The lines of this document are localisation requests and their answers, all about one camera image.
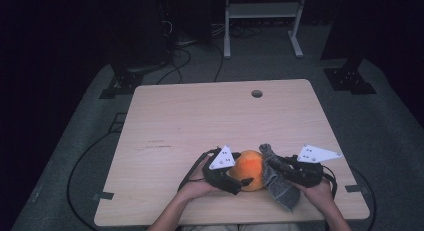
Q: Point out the orange plush toy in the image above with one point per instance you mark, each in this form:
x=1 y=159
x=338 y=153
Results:
x=248 y=167

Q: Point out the black metal frame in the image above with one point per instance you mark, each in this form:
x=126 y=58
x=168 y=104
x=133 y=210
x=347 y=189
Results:
x=117 y=122

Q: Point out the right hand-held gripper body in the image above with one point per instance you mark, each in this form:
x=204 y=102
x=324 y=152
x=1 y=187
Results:
x=310 y=174

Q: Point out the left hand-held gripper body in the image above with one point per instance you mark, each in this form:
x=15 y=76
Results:
x=220 y=177

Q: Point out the white metal stand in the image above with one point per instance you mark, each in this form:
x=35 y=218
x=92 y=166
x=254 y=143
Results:
x=263 y=10

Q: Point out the grey fluffy cloth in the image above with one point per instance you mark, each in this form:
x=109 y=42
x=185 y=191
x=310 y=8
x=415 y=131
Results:
x=280 y=191

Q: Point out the black stand base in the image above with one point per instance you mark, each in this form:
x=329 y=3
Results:
x=125 y=82
x=348 y=79

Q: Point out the person's left hand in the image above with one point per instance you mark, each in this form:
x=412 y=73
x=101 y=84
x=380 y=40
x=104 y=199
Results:
x=196 y=187

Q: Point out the person's right hand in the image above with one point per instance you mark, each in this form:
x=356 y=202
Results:
x=321 y=201

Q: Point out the grey tape strip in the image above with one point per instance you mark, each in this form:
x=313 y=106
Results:
x=104 y=195
x=353 y=188

